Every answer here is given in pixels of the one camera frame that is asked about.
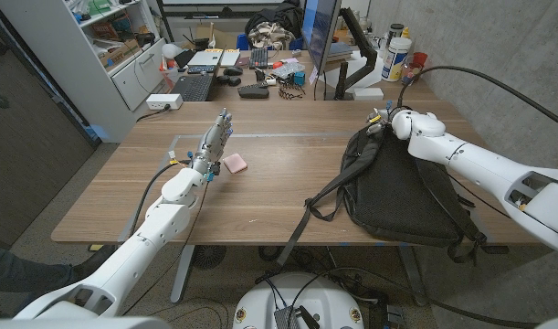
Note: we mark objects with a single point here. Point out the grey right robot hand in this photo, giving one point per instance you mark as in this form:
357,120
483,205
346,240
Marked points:
380,122

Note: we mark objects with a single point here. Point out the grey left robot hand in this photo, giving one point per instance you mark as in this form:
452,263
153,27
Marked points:
212,141

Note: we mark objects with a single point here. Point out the black backpack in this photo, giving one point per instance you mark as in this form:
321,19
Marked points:
397,196

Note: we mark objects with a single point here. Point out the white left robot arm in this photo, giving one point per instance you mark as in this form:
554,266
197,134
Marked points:
137,247

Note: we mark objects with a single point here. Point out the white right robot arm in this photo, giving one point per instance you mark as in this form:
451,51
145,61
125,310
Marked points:
479,160

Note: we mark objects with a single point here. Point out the small white box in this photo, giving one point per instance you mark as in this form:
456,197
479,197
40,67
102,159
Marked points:
368,93

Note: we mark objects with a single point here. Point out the small pink pad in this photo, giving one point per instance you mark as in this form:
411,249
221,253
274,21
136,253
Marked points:
235,163

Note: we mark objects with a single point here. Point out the black laptop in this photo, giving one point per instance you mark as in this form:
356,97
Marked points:
194,87

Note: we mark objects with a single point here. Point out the white power strip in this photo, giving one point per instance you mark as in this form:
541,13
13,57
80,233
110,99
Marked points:
163,101

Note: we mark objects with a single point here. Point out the black oblong case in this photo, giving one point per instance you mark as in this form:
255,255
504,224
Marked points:
253,92

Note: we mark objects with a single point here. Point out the white canister blue label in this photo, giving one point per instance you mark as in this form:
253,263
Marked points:
395,59

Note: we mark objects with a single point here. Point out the black computer mouse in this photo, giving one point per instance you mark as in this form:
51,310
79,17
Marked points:
233,71

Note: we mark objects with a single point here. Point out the red cup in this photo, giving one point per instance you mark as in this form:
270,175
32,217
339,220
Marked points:
420,58

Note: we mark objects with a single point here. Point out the white open laptop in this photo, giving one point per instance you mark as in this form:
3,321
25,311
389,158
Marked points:
212,58

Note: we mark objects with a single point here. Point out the small teal box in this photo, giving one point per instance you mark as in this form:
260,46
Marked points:
299,78

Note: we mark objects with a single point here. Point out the dark lidded bottle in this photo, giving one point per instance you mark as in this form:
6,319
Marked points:
395,31

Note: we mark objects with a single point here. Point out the black keyboard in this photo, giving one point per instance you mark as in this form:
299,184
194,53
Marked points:
259,58

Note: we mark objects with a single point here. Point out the white round lamp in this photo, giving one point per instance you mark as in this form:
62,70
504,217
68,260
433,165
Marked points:
171,50

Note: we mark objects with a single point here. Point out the clear plastic package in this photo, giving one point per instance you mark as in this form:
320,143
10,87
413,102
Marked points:
287,70

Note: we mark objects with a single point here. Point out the computer monitor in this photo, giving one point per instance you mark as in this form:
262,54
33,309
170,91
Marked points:
319,27

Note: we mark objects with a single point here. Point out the black round fan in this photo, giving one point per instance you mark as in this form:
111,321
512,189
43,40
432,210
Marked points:
208,257

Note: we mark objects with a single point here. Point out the cardboard box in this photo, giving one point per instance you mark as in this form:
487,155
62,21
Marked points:
118,55

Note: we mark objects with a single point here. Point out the grey table leg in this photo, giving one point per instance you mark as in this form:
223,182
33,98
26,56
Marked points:
182,274
412,274

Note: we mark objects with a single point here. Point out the pile of dark clothes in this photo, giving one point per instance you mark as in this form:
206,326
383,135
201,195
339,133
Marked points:
278,18

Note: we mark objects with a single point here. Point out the whiteboard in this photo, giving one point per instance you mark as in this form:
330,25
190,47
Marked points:
224,2

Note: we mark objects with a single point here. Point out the white shelf cabinet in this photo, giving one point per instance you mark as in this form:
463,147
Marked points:
68,59

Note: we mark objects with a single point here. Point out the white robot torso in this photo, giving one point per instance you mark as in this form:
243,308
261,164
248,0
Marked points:
324,297

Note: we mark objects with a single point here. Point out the person's dark trouser leg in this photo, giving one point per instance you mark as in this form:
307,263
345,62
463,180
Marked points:
23,276

